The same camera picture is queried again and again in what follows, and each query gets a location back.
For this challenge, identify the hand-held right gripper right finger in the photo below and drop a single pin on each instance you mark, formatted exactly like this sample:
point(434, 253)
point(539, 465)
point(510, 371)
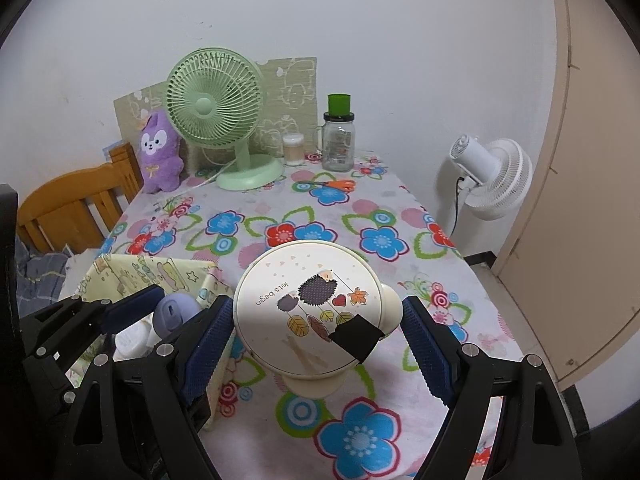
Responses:
point(430, 345)

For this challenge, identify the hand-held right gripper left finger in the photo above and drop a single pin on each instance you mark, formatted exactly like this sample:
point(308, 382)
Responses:
point(207, 345)

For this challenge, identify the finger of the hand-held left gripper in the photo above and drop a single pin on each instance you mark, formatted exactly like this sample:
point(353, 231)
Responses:
point(132, 305)
point(50, 375)

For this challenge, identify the yellow fabric storage box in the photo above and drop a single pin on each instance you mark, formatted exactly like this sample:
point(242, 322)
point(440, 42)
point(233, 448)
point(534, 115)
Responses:
point(150, 270)

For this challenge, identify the cream round mirror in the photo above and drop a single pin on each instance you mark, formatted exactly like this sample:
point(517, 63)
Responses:
point(300, 300)

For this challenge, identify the blue plaid blanket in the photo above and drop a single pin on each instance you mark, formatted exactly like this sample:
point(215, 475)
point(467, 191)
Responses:
point(40, 275)

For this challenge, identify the purple plush toy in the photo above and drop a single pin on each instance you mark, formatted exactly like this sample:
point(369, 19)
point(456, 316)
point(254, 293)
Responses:
point(160, 170)

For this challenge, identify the orange scissors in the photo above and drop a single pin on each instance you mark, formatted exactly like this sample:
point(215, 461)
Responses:
point(345, 185)

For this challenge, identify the white standing fan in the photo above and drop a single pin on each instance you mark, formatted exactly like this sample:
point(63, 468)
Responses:
point(505, 180)

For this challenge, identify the beige door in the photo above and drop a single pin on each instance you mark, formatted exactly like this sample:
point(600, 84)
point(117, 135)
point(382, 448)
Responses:
point(590, 210)

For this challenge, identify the cotton swab jar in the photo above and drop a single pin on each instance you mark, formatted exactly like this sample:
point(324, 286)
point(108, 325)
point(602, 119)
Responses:
point(293, 152)

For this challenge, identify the green desk fan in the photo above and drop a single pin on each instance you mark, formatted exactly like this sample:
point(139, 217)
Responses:
point(205, 105)

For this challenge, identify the glass jar with green lid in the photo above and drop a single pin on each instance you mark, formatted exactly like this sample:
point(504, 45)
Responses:
point(337, 145)

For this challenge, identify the beige patterned board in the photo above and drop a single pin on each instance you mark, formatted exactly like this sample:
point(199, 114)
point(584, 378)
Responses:
point(295, 85)

